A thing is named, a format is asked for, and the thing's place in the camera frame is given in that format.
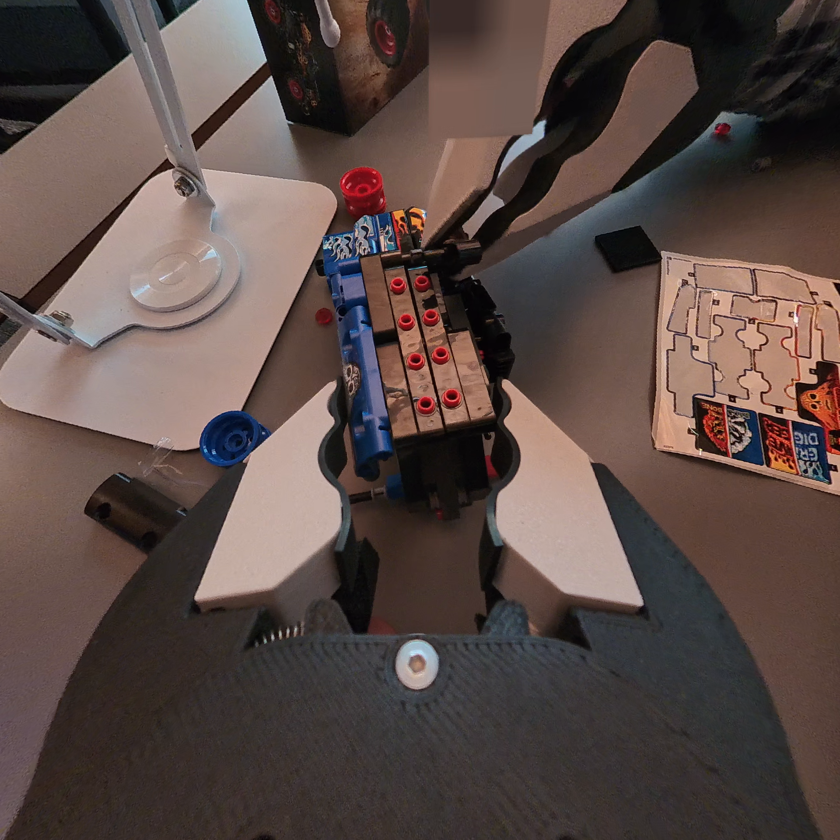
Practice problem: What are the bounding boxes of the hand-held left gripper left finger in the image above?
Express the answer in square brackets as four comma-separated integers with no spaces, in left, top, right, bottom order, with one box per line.
[193,381,380,634]

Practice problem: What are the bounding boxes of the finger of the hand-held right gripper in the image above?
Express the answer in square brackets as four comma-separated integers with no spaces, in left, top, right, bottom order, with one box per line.
[469,18,700,265]
[423,136,522,253]

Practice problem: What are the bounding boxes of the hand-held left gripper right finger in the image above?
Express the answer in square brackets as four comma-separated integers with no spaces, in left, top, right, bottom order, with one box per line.
[476,381,645,636]

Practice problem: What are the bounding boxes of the brick-built toy truck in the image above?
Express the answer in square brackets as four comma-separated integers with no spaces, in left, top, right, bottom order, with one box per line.
[322,206,516,519]

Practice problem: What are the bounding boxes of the scattered small brick parts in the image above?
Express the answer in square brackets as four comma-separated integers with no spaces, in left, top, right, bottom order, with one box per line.
[712,120,775,173]

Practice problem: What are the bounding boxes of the red wheel rim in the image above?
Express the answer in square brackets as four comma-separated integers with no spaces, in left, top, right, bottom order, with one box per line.
[339,167,388,219]

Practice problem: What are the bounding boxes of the blue wheel rim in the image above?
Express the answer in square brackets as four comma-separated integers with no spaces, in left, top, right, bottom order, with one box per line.
[199,411,271,468]

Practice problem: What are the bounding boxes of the black square tile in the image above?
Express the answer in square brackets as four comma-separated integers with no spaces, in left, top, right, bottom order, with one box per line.
[595,226,662,273]

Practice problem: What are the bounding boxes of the clear plastic wrap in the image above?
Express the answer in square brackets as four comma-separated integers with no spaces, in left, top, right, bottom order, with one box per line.
[138,436,198,487]

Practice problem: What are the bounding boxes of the black cylinder part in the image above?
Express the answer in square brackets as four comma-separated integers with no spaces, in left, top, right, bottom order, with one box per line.
[84,472,188,552]

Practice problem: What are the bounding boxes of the black toy set box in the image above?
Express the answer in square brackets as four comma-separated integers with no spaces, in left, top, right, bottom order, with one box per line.
[248,0,431,137]

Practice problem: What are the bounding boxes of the sticker sheet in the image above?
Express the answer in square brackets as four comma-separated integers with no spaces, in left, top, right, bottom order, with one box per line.
[651,251,840,494]

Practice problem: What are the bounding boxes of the clear round disc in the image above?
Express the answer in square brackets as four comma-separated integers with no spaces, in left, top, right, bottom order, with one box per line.
[129,239,224,312]

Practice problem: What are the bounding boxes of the black office chair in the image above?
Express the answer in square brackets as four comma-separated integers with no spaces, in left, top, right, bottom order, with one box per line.
[0,0,201,155]

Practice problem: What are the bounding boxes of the white stand with base plate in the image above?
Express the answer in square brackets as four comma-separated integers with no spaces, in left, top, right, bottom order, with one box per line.
[0,0,339,452]

